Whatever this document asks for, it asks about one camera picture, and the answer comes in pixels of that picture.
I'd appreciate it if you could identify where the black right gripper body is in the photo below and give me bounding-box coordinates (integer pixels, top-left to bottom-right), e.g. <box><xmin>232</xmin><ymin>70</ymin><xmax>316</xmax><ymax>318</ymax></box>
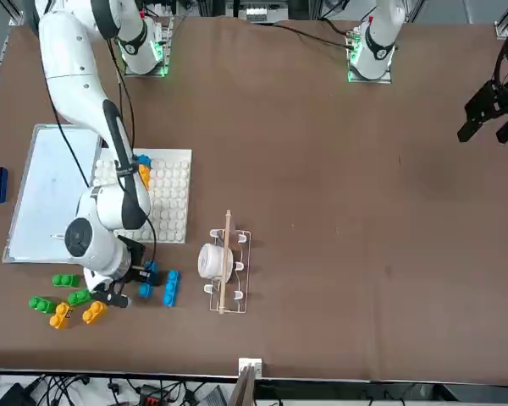
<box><xmin>118</xmin><ymin>235</ymin><xmax>148</xmax><ymax>285</ymax></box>

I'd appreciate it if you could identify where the white studded baseplate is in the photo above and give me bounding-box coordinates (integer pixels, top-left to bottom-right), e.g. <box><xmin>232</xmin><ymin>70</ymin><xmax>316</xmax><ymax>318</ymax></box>
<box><xmin>91</xmin><ymin>147</ymin><xmax>194</xmax><ymax>245</ymax></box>

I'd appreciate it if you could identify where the yellow block with tag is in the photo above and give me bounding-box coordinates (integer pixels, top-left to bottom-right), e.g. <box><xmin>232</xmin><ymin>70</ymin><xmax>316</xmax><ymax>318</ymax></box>
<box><xmin>49</xmin><ymin>301</ymin><xmax>75</xmax><ymax>331</ymax></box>

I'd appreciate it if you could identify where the whiteboard with metal frame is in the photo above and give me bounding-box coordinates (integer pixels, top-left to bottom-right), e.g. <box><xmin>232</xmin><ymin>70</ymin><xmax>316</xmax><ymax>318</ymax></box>
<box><xmin>2</xmin><ymin>123</ymin><xmax>105</xmax><ymax>264</ymax></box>

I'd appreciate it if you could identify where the aluminium frame post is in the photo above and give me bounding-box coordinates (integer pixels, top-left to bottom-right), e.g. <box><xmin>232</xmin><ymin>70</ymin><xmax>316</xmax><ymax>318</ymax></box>
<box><xmin>236</xmin><ymin>357</ymin><xmax>264</xmax><ymax>406</ymax></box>

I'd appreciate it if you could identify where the black base cable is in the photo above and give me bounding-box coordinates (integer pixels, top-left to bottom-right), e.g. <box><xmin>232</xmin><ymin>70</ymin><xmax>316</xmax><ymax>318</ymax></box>
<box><xmin>270</xmin><ymin>21</ymin><xmax>352</xmax><ymax>48</ymax></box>

